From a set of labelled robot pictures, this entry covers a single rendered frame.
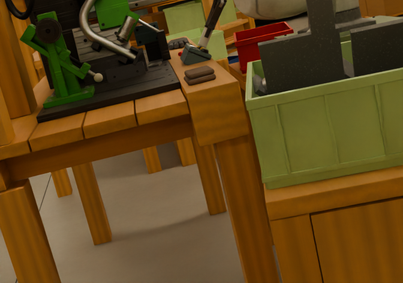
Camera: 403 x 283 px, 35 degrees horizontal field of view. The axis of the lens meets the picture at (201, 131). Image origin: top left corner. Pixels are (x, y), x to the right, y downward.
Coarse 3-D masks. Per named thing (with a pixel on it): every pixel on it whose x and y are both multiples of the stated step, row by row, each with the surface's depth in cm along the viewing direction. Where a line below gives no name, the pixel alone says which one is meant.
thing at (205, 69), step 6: (204, 66) 179; (186, 72) 177; (192, 72) 174; (198, 72) 172; (204, 72) 172; (210, 72) 172; (186, 78) 176; (192, 78) 171; (198, 78) 172; (204, 78) 172; (210, 78) 172; (192, 84) 171
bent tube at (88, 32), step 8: (88, 0) 213; (96, 0) 215; (88, 8) 213; (80, 16) 213; (80, 24) 213; (88, 24) 214; (88, 32) 213; (96, 40) 213; (104, 40) 213; (112, 48) 213; (120, 48) 213; (128, 56) 213
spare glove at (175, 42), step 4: (172, 40) 275; (176, 40) 271; (180, 40) 269; (184, 40) 267; (168, 44) 269; (172, 44) 264; (176, 44) 261; (180, 44) 261; (184, 44) 269; (172, 48) 263; (176, 48) 262
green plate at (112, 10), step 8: (104, 0) 217; (112, 0) 217; (120, 0) 217; (96, 8) 217; (104, 8) 217; (112, 8) 217; (120, 8) 217; (128, 8) 217; (104, 16) 217; (112, 16) 217; (120, 16) 217; (104, 24) 217; (112, 24) 217; (120, 24) 217
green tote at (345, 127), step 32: (256, 64) 148; (256, 96) 133; (288, 96) 109; (320, 96) 109; (352, 96) 108; (384, 96) 108; (256, 128) 111; (288, 128) 111; (320, 128) 110; (352, 128) 110; (384, 128) 110; (288, 160) 112; (320, 160) 112; (352, 160) 111; (384, 160) 111
